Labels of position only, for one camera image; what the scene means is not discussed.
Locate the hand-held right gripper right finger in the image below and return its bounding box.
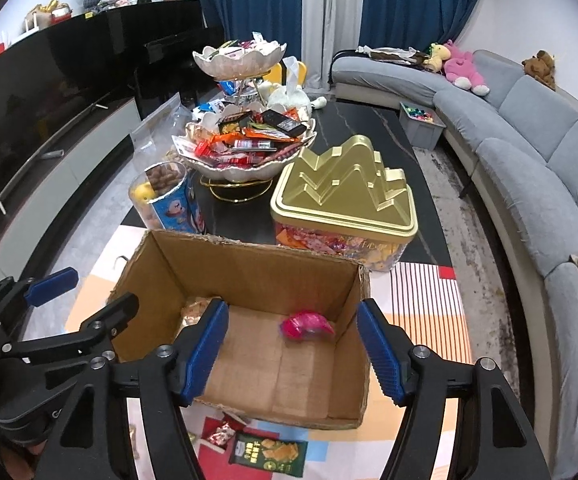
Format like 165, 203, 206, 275
356, 299, 552, 480

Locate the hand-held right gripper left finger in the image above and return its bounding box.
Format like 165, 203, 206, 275
34, 299, 230, 480

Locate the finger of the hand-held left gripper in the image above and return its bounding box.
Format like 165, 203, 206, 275
0, 292, 140, 363
0, 267, 80, 323

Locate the brown cardboard box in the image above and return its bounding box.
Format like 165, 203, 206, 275
106, 230, 372, 431

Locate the dark green cracker packet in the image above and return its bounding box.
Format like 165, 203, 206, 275
229, 431, 309, 479

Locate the golden snack packet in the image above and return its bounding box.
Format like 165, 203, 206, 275
179, 297, 220, 333

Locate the colourful patchwork mat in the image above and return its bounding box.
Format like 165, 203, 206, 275
66, 225, 474, 480

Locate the red and white candy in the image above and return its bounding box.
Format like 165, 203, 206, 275
204, 420, 240, 447

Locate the pink snack packet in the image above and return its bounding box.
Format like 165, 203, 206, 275
279, 311, 337, 343

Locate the grey television cabinet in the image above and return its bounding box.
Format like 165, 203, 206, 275
0, 97, 140, 288

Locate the clear jar of nuts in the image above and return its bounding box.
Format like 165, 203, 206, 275
129, 160, 207, 235

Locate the clear container with gold lid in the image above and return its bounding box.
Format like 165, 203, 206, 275
269, 135, 418, 273

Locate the white two-tier bowl stand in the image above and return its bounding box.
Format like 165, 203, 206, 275
171, 42, 318, 204

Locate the black television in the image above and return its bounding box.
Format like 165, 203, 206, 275
0, 25, 137, 186

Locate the clear plastic bag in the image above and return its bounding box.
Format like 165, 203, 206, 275
130, 92, 192, 161

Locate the grey storage bin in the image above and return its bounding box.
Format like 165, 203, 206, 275
399, 102, 448, 150

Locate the grey sofa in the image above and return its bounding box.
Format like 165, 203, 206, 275
330, 49, 578, 480

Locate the black upright piano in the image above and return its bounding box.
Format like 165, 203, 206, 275
129, 0, 225, 111

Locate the pink plush toy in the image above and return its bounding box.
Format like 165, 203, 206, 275
443, 40, 491, 97

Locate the yellow plush toy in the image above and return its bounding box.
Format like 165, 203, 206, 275
423, 42, 448, 72

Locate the brown plush toy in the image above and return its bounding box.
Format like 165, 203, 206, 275
522, 50, 557, 92

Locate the white sheer curtain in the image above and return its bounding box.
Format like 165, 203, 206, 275
300, 0, 368, 96

